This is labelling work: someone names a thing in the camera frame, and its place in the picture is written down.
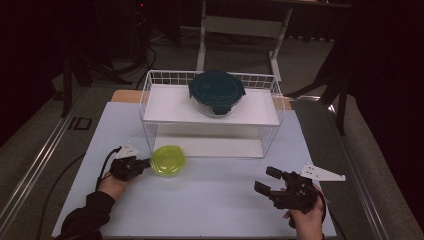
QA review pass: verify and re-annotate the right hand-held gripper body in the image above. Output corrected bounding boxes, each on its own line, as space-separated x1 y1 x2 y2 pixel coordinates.
268 162 347 214

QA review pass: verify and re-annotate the person's left hand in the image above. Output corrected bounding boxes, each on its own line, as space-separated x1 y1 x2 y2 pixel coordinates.
97 171 138 201

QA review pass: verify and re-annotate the glass container with blue lid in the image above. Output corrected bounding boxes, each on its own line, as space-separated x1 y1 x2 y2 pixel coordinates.
188 70 247 118

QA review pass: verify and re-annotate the black metal stand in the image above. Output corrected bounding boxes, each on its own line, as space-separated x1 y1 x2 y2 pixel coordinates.
60 54 93 118
286 39 354 136

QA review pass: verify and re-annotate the aluminium floor rail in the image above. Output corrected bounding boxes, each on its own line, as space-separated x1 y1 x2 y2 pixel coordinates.
328 103 401 240
0 88 88 231

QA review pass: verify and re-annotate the black floor cable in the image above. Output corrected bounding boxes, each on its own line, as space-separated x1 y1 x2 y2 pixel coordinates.
34 151 88 240

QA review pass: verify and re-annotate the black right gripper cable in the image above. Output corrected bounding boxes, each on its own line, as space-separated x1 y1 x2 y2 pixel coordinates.
319 193 348 240

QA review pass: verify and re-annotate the white wire shelf rack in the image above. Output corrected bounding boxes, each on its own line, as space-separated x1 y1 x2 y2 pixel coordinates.
139 69 286 160

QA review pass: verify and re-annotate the wooden board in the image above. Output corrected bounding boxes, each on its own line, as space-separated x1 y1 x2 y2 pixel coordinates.
110 89 294 111

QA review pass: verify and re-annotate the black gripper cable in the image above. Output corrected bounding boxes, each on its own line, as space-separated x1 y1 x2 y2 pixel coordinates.
319 193 348 240
95 145 123 192

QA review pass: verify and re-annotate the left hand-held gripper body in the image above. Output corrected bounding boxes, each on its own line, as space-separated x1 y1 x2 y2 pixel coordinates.
109 143 145 183

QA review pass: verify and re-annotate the person's right hand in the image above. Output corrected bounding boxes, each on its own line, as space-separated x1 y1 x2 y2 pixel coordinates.
282 183 327 240

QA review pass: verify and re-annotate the white frame desk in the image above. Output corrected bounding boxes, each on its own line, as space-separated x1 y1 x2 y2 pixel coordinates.
195 0 354 81

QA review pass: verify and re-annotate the bundle of black floor cables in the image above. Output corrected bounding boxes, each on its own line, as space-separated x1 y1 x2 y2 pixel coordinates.
89 43 159 89

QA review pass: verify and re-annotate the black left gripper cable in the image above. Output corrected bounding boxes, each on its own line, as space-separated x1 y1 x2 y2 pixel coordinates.
95 145 123 192

